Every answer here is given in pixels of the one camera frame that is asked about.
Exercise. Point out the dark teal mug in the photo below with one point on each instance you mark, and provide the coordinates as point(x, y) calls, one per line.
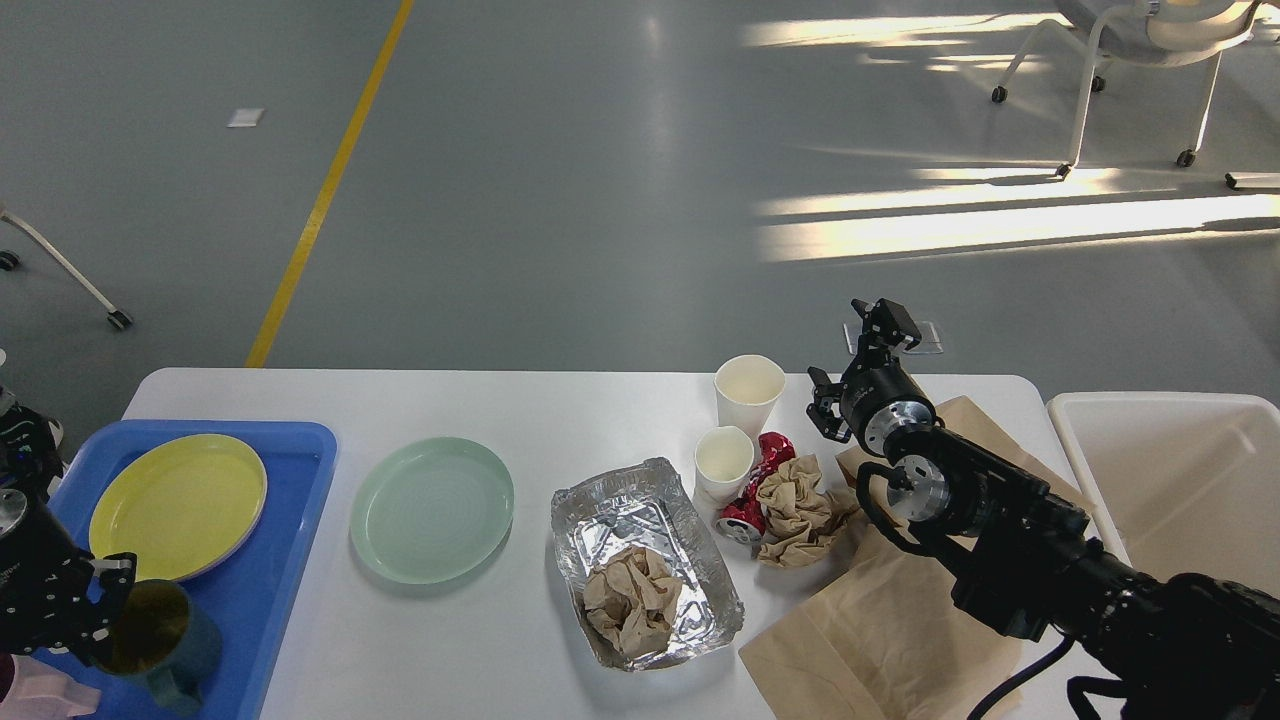
point(164, 643)

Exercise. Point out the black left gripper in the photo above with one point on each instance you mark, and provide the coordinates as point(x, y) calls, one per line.
point(53, 595)

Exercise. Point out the brown paper bag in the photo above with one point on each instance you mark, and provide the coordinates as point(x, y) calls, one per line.
point(884, 641)

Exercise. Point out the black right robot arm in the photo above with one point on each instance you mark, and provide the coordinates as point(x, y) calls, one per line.
point(1193, 647)

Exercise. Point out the light green plate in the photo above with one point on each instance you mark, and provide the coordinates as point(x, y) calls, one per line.
point(432, 511)

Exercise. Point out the white chair on castors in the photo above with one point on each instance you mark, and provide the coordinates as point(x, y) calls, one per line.
point(1169, 34)

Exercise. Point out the aluminium foil tray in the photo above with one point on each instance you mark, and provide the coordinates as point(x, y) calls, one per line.
point(645, 508)

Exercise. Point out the blue plastic tray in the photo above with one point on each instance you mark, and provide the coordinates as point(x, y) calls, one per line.
point(249, 596)

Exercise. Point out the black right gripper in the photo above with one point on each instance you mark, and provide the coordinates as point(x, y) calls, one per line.
point(880, 398)

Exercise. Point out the crumpled brown paper ball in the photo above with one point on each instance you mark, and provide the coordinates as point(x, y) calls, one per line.
point(802, 519)

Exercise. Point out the pink mug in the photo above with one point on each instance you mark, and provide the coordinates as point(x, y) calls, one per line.
point(32, 690)

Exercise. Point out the white plastic bin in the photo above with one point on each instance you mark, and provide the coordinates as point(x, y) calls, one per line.
point(1179, 481)

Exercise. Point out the crushed red soda can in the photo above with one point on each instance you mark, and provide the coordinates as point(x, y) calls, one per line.
point(744, 519)

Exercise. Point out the crumpled brown paper in tray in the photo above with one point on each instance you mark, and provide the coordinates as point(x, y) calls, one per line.
point(631, 602)

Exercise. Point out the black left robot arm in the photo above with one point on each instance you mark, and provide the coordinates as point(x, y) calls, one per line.
point(31, 459)

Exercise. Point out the tall white paper cup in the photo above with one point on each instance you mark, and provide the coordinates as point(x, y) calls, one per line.
point(747, 388)

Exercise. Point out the small white paper cup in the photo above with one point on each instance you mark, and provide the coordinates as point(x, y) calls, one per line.
point(723, 458)

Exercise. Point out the yellow plate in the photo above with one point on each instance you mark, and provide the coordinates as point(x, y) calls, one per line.
point(183, 507)

